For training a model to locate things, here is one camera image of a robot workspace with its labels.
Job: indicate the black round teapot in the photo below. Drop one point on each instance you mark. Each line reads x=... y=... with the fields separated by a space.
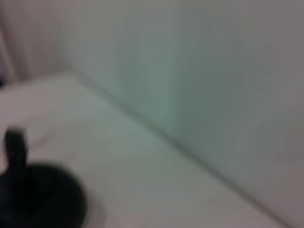
x=42 y=197

